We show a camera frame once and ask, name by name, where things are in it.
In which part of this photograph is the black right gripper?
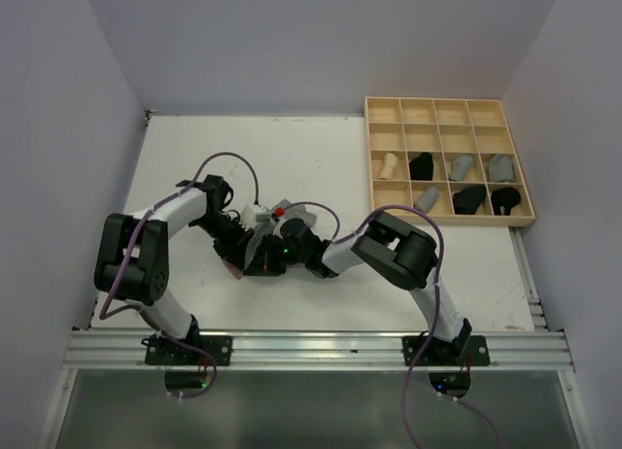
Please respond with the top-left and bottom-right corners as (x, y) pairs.
(244, 231), (309, 274)

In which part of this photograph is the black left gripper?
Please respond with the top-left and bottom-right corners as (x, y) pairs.
(193, 212), (255, 269)

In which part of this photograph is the grey striped underwear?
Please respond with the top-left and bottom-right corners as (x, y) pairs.
(224, 199), (318, 279)

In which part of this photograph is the beige underwear with navy trim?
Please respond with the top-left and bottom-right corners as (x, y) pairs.
(378, 153), (398, 180)

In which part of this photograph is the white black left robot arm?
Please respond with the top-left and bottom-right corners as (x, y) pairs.
(94, 175), (252, 364)

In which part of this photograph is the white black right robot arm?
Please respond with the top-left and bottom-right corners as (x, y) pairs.
(243, 210), (472, 364)

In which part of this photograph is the grey rolled sock lower left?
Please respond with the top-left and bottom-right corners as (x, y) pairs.
(414, 187), (439, 213)

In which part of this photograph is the grey rolled sock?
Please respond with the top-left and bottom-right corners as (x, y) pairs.
(414, 187), (439, 213)
(488, 154), (514, 183)
(448, 155), (473, 182)

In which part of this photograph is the black rolled sock upper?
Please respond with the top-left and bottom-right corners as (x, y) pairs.
(408, 153), (434, 181)

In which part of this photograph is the black rolled sock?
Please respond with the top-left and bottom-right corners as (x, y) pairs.
(453, 185), (487, 216)
(491, 187), (522, 216)
(408, 153), (434, 181)

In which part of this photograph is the black rolled sock lower middle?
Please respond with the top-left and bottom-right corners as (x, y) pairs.
(453, 185), (487, 216)

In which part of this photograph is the wooden compartment tray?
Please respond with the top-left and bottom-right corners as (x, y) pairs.
(363, 96), (536, 227)

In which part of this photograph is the grey rolled sock middle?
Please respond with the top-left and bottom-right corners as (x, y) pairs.
(448, 155), (473, 182)

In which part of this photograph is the black rolled sock lower right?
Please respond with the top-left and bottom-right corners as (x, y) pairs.
(491, 187), (522, 216)

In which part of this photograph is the grey rolled sock right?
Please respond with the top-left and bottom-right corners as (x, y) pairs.
(488, 154), (514, 183)

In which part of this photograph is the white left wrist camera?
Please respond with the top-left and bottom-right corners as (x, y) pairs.
(240, 204), (271, 229)

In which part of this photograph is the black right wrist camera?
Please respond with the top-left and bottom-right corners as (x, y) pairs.
(280, 218), (322, 250)

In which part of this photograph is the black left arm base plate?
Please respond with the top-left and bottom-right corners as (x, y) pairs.
(141, 334), (233, 366)

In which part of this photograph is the aluminium frame rail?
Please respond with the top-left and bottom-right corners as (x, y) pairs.
(62, 328), (573, 371)

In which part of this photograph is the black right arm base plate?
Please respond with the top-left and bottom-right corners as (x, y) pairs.
(401, 335), (491, 366)

